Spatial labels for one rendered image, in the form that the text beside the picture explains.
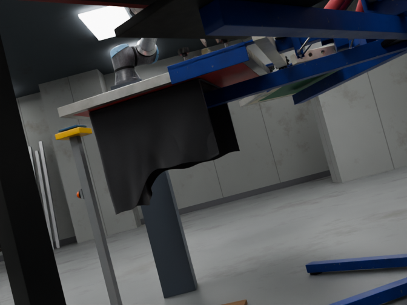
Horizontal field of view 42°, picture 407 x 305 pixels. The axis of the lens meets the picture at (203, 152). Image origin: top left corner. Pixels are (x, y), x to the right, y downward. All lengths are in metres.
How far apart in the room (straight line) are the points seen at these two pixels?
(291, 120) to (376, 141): 2.96
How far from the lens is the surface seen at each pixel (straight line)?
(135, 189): 2.11
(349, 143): 8.24
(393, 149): 8.42
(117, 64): 3.04
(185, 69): 1.95
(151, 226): 2.92
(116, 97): 2.05
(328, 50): 2.64
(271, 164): 10.80
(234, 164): 10.75
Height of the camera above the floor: 0.57
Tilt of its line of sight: 3 degrees up
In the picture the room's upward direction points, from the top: 15 degrees counter-clockwise
